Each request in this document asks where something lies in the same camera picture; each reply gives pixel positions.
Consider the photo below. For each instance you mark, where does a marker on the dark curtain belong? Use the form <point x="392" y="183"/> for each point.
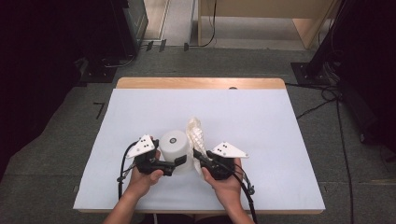
<point x="31" y="62"/>
<point x="373" y="62"/>

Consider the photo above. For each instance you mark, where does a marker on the person's dark clothing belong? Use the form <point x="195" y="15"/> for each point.
<point x="174" y="220"/>

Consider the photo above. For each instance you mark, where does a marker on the black stand base plate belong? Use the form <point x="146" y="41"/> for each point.
<point x="96" y="74"/>
<point x="300" y="73"/>

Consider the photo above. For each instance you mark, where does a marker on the light wooden desk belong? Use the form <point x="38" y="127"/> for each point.
<point x="264" y="7"/>

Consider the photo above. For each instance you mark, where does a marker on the black table grommet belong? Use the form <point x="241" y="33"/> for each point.
<point x="233" y="88"/>

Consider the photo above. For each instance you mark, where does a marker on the white waffle cloth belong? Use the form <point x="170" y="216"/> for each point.
<point x="196" y="133"/>

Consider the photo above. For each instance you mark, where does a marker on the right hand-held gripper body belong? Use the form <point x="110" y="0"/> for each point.
<point x="229" y="151"/>

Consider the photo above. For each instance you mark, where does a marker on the white table mat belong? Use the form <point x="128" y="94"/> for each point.
<point x="264" y="109"/>

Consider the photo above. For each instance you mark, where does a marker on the white cylinder speaker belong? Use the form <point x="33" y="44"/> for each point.
<point x="174" y="146"/>

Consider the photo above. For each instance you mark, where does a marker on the small black floor foot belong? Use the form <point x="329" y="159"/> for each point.
<point x="186" y="47"/>

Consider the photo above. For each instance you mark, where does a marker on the person's left hand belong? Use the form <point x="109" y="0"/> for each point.
<point x="141" y="183"/>

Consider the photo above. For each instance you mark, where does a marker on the person's right hand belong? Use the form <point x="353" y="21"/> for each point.
<point x="229" y="189"/>

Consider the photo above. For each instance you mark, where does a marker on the black stand post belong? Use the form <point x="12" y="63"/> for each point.
<point x="330" y="40"/>

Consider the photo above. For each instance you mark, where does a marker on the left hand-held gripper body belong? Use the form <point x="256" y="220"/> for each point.
<point x="141" y="147"/>

